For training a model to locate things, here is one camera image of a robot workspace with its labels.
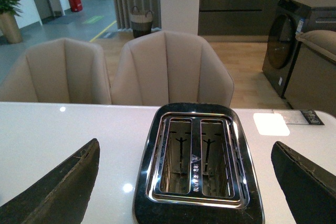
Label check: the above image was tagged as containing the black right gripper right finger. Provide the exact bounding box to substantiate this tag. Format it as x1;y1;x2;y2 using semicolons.
271;141;335;223

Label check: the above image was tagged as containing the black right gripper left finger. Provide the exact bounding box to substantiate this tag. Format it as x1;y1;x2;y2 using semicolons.
1;138;100;223

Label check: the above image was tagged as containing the black label card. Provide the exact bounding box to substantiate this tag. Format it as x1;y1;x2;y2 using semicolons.
300;110;324;125

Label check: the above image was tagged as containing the dark grey washing machine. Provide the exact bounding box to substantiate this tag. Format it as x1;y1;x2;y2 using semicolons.
262;0;335;98

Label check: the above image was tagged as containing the black chrome two-slot toaster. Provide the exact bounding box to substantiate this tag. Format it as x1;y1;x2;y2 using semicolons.
133;103;265;223

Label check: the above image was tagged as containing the beige chair left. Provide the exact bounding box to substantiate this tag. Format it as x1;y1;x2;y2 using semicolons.
1;38;112;104

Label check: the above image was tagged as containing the beige chair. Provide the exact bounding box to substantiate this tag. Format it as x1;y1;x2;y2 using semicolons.
111;30;234;107
1;38;112;104

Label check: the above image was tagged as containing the beige cushion on box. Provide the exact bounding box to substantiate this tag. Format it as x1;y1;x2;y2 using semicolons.
296;30;335;63

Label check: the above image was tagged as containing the beige chair centre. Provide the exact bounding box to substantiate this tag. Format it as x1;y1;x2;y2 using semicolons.
111;30;234;107

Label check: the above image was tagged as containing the woven laundry basket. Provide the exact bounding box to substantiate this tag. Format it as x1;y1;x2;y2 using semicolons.
130;6;153;38

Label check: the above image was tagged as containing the green potted plant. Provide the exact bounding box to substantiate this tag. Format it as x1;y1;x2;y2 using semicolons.
1;0;23;44

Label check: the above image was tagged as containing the red bin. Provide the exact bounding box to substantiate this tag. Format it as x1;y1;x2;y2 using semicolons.
68;0;83;12

